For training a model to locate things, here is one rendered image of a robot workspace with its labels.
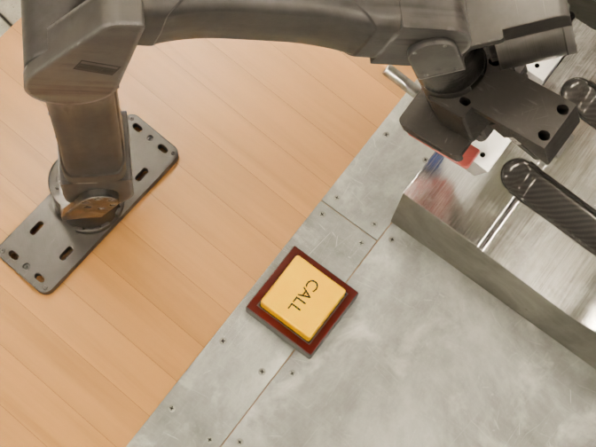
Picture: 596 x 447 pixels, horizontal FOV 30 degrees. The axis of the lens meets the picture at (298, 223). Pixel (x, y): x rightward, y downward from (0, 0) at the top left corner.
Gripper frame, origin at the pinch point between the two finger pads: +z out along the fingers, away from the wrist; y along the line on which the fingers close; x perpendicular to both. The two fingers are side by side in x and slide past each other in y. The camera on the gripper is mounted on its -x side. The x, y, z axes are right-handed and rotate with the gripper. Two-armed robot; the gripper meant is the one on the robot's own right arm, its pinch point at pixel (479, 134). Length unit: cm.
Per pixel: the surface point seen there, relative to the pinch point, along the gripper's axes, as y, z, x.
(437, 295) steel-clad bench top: -13.2, 12.6, -1.8
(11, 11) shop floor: -8, 62, 113
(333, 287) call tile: -19.0, 5.2, 4.7
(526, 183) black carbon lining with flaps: 0.0, 7.1, -4.2
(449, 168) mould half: -3.3, 3.7, 1.9
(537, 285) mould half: -7.7, 7.5, -10.7
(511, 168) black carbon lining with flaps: 0.3, 6.2, -2.3
